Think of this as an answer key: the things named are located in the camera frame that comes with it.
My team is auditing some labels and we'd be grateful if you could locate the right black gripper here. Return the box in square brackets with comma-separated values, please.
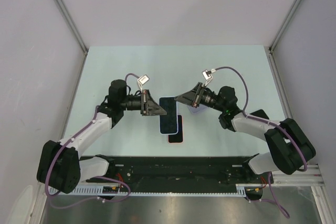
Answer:
[174, 82, 225, 112]

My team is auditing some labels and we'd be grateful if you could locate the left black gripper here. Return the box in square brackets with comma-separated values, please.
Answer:
[120, 89, 166, 116]

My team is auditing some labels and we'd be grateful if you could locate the lavender phone case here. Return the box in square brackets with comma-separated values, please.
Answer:
[188, 104, 207, 114]

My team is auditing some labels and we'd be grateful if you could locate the blue phone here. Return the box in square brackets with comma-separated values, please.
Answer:
[159, 97, 178, 134]

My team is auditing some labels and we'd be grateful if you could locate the light blue phone case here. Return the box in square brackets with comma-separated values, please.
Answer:
[158, 95, 180, 136]

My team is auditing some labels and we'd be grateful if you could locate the pink phone case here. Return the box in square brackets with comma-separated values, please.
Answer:
[167, 114, 184, 145]

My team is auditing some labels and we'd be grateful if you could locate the purple phone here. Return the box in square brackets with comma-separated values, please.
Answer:
[167, 115, 183, 143]

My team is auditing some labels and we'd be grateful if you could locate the black phone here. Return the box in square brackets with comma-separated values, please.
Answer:
[250, 109, 269, 120]

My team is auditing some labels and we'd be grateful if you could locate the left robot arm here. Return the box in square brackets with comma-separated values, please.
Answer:
[37, 75, 167, 197]

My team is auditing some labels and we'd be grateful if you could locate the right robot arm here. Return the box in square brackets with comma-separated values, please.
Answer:
[175, 82, 316, 183]

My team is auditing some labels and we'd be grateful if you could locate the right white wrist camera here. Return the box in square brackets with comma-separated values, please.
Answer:
[202, 69, 216, 87]

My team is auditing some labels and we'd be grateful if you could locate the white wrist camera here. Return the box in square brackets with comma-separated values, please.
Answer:
[202, 69, 216, 87]
[137, 74, 150, 92]

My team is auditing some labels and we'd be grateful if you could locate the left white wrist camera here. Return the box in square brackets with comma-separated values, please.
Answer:
[137, 74, 150, 92]

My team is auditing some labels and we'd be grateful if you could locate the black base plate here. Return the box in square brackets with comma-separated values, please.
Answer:
[99, 155, 268, 185]

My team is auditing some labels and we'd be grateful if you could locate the right side aluminium rail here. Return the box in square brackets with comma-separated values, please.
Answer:
[264, 47, 293, 118]

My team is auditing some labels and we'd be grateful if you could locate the aluminium rail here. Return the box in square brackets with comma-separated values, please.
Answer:
[264, 47, 293, 118]
[272, 165, 324, 187]

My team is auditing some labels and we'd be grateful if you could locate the white slotted cable duct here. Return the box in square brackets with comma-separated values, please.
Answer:
[49, 184, 247, 197]

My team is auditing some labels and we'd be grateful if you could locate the aluminium front rail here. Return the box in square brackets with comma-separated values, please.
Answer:
[272, 165, 324, 187]

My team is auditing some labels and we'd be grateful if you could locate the left corner aluminium post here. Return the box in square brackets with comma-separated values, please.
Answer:
[53, 0, 88, 56]

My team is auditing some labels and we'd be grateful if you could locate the corner aluminium post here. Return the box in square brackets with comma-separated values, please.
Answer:
[268, 0, 303, 52]
[53, 0, 88, 56]

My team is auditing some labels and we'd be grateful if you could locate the right corner aluminium post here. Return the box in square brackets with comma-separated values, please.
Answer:
[268, 0, 303, 52]

